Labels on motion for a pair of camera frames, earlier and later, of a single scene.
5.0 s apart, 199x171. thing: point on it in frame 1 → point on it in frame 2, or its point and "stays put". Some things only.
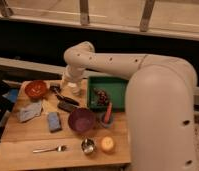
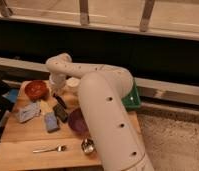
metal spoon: x=60 y=148 stays put
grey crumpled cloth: x=29 y=111 stays put
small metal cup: x=88 y=146 stays put
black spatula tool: x=67 y=105 → x=60 y=113
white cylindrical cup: x=72 y=87 stays put
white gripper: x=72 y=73 → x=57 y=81
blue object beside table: x=12 y=95 stays put
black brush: x=56 y=89 → x=60 y=100
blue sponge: x=54 y=122 stays put
